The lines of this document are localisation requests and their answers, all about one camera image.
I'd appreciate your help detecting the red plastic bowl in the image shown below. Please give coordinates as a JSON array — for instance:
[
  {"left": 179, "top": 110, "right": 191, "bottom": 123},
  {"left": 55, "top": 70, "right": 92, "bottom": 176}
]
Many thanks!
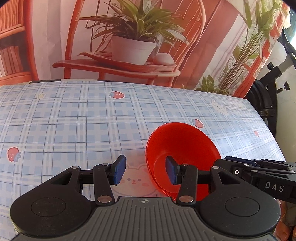
[{"left": 145, "top": 123, "right": 221, "bottom": 200}]

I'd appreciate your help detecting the blue plaid tablecloth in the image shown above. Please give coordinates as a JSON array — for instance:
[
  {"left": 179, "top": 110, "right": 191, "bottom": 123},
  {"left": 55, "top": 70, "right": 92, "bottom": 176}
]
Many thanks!
[{"left": 1, "top": 80, "right": 285, "bottom": 240}]

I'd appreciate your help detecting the black exercise bike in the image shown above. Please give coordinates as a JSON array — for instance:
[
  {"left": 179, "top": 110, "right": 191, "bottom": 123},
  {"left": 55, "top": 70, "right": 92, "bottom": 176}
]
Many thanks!
[{"left": 245, "top": 31, "right": 295, "bottom": 137}]

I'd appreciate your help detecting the printed room backdrop cloth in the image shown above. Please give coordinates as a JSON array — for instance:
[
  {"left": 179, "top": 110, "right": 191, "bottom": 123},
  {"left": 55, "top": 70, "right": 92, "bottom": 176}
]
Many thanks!
[{"left": 1, "top": 1, "right": 293, "bottom": 97}]

